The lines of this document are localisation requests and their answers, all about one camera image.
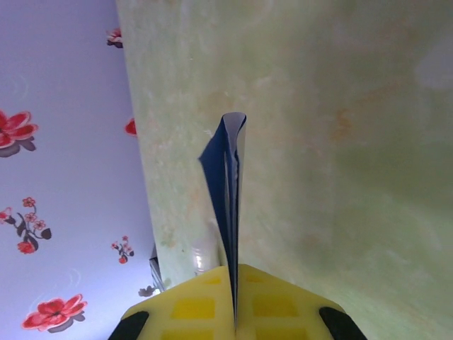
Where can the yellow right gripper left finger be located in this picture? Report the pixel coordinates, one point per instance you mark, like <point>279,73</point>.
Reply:
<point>191,308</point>

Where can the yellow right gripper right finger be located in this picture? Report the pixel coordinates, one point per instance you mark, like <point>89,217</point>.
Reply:
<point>283,308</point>

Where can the white glue stick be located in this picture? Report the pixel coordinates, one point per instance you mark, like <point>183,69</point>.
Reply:
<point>204,253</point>

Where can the lined letter paper blue border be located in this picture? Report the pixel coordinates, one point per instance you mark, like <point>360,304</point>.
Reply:
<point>226,184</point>

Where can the stacked aluminium side rail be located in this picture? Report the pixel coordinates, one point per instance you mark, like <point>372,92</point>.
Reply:
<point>155,269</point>

